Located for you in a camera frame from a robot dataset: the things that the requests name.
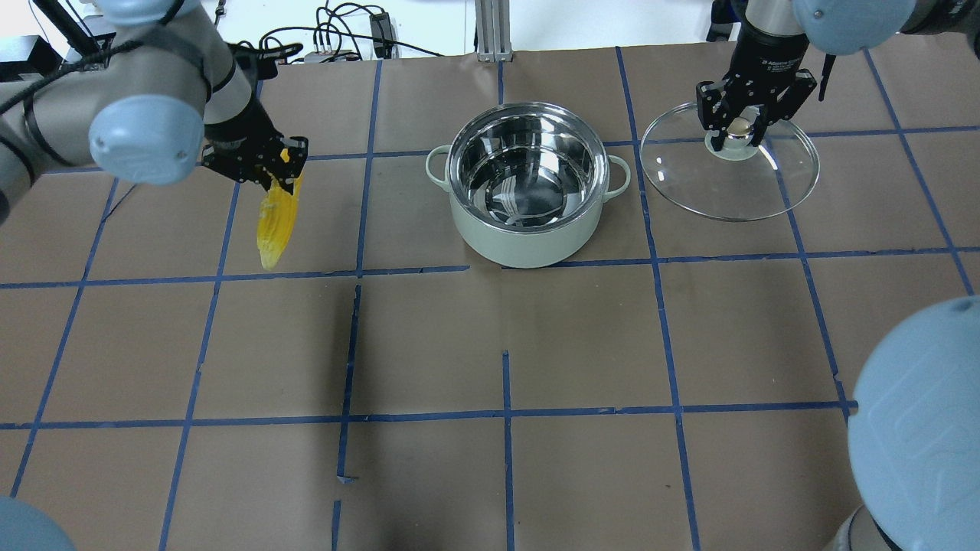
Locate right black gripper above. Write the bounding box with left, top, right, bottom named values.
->
left=696, top=27, right=818, bottom=152

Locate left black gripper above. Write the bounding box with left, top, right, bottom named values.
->
left=201, top=115, right=309, bottom=195

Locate glass pot lid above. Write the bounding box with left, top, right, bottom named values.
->
left=640, top=103, right=822, bottom=222

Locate yellow corn cob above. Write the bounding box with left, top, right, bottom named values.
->
left=256, top=168, right=304, bottom=271

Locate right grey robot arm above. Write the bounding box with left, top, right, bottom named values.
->
left=695, top=1, right=978, bottom=550

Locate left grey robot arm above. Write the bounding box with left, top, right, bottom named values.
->
left=1, top=1, right=309, bottom=220

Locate pale green cooking pot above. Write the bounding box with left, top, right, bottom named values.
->
left=426, top=101, right=633, bottom=269

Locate small usb hub box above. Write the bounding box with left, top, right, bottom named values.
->
left=303, top=50, right=363, bottom=65

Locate black power adapter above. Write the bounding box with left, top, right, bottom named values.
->
left=370, top=11, right=397, bottom=59

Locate aluminium frame post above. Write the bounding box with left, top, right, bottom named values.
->
left=473, top=0, right=514, bottom=63

